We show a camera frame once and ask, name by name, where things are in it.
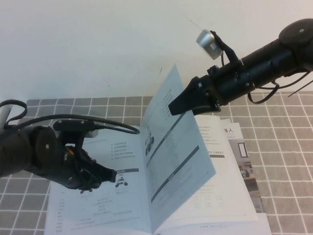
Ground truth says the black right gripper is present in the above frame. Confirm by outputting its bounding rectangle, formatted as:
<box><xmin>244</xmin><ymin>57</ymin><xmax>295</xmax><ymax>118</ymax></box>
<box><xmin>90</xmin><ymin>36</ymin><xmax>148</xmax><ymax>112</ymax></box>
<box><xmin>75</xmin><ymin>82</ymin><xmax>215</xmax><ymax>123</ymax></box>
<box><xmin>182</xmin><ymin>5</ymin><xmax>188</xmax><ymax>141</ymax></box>
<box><xmin>168</xmin><ymin>61</ymin><xmax>255</xmax><ymax>117</ymax></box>

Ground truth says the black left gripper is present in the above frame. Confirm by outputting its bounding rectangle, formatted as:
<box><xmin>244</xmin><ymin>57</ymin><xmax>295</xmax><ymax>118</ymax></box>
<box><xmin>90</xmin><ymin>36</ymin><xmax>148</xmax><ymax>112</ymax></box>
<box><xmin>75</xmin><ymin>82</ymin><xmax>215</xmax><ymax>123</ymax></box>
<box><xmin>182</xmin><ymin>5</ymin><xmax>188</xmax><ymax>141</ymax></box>
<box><xmin>48</xmin><ymin>146</ymin><xmax>116</xmax><ymax>194</ymax></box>

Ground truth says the white product catalogue book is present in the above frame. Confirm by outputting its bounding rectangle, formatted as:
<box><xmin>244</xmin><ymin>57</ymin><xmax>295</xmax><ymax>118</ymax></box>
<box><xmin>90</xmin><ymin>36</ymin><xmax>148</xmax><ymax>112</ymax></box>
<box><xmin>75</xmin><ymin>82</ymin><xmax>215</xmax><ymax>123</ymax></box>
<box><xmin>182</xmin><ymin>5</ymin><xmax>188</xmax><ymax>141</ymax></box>
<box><xmin>44</xmin><ymin>63</ymin><xmax>260</xmax><ymax>235</ymax></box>

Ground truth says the grey checked tablecloth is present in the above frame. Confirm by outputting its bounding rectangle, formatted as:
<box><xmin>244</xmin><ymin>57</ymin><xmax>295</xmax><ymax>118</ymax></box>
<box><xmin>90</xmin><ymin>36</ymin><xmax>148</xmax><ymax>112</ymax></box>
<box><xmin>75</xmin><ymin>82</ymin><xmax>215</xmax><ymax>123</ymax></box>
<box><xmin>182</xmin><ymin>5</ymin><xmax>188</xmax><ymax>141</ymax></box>
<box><xmin>0</xmin><ymin>92</ymin><xmax>313</xmax><ymax>235</ymax></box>

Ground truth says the white side panel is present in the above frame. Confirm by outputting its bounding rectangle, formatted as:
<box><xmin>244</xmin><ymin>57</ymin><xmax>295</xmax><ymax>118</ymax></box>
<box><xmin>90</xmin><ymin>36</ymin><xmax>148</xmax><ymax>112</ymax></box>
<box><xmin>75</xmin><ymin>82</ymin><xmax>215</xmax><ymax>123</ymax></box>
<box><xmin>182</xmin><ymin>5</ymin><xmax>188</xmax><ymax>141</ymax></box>
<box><xmin>0</xmin><ymin>105</ymin><xmax>12</xmax><ymax>123</ymax></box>

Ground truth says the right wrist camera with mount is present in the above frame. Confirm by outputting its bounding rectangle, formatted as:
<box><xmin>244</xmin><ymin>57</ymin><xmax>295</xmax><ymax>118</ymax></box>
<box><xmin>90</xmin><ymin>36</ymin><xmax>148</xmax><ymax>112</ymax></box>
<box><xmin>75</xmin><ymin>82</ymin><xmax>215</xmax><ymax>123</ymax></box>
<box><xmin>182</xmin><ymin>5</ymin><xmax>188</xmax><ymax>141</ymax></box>
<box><xmin>195</xmin><ymin>28</ymin><xmax>243</xmax><ymax>68</ymax></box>

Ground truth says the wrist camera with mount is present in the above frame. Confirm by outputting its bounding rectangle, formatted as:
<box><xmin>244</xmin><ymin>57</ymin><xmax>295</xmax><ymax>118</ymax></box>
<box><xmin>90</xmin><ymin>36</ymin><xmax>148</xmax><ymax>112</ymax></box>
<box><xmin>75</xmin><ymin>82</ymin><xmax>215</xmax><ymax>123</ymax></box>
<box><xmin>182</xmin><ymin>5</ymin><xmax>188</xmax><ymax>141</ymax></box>
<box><xmin>53</xmin><ymin>119</ymin><xmax>99</xmax><ymax>145</ymax></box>
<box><xmin>195</xmin><ymin>28</ymin><xmax>243</xmax><ymax>68</ymax></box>

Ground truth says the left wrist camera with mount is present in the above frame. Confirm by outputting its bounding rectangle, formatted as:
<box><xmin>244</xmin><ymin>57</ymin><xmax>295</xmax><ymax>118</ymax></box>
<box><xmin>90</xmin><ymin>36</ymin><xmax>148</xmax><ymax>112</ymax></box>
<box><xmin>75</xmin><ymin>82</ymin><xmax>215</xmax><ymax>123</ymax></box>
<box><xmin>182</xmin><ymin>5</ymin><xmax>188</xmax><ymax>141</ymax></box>
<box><xmin>53</xmin><ymin>119</ymin><xmax>99</xmax><ymax>145</ymax></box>

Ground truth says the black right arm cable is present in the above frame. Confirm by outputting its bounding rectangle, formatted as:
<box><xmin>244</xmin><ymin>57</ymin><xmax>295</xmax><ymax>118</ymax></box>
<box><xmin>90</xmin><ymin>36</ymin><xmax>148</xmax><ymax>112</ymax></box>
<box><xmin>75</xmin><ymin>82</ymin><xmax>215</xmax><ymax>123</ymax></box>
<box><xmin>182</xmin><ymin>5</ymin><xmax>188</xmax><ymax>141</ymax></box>
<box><xmin>221</xmin><ymin>53</ymin><xmax>313</xmax><ymax>105</ymax></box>

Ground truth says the black left camera cable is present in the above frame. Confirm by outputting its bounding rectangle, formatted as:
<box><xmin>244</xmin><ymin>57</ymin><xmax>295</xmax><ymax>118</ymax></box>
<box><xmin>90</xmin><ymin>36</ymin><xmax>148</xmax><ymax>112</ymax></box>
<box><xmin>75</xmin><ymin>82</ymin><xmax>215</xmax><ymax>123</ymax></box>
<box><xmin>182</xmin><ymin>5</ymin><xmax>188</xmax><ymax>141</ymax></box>
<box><xmin>0</xmin><ymin>99</ymin><xmax>141</xmax><ymax>138</ymax></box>

